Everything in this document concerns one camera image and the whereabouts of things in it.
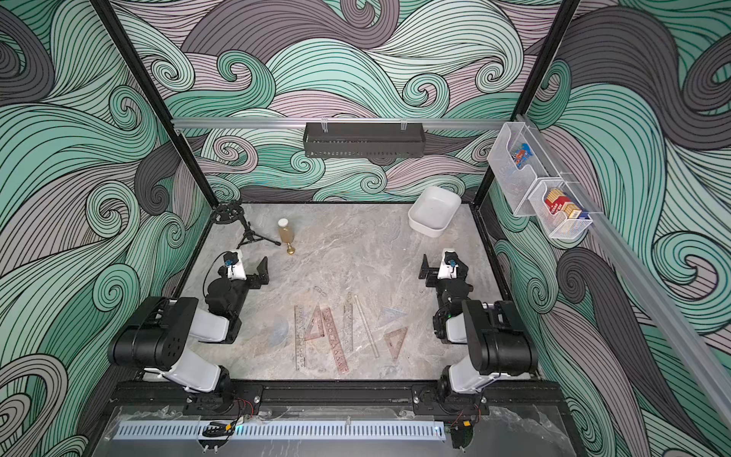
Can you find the clear wall bin upper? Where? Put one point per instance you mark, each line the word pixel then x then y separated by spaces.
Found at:
pixel 517 184

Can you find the wide red ruler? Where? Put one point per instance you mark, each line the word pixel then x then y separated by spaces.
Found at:
pixel 334 342

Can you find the aluminium right rail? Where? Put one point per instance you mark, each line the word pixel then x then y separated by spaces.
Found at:
pixel 710 375

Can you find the long pink clear ruler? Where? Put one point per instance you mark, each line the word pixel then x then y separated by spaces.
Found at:
pixel 299 338

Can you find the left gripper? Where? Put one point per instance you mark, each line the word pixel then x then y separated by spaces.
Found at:
pixel 251 278

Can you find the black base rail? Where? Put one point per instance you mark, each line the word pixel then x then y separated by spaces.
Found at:
pixel 338 392

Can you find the small black tripod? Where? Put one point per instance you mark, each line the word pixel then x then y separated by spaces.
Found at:
pixel 233 212

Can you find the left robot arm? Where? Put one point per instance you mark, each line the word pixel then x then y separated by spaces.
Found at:
pixel 155 337

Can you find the amber bottle white cap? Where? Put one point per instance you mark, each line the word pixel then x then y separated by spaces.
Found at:
pixel 286 234

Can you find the white slotted cable duct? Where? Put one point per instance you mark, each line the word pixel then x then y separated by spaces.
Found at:
pixel 381 430

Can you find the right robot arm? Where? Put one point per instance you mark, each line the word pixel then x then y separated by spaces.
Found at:
pixel 498 343

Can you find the black wall tray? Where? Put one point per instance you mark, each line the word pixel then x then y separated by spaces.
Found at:
pixel 371 141

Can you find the short clear ruler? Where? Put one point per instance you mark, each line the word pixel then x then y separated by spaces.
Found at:
pixel 348 327

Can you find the aluminium rail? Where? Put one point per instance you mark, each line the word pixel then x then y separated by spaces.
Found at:
pixel 260 122
pixel 710 375

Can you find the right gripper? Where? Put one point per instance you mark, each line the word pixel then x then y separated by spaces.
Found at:
pixel 436 278

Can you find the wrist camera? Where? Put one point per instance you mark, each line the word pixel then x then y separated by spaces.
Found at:
pixel 451 266
pixel 233 265

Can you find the white storage box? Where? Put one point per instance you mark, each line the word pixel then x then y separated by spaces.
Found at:
pixel 433 211

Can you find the clear wall bin lower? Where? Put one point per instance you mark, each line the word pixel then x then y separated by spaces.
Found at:
pixel 557 226

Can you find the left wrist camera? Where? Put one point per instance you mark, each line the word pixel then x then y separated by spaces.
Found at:
pixel 233 265

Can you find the aluminium back rail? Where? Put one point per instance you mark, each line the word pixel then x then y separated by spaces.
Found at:
pixel 260 122

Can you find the small red set square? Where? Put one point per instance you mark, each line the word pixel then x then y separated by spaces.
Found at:
pixel 394 342

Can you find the clear wall bin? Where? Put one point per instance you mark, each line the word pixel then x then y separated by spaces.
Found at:
pixel 557 226
pixel 517 184

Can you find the blue clear protractor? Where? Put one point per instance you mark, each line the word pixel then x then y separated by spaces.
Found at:
pixel 276 331

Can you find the blue packet in bin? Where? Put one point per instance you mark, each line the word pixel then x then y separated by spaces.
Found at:
pixel 521 155

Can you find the red card boxes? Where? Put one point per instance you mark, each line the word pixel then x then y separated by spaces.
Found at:
pixel 557 202

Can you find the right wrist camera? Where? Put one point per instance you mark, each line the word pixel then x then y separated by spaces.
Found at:
pixel 451 266

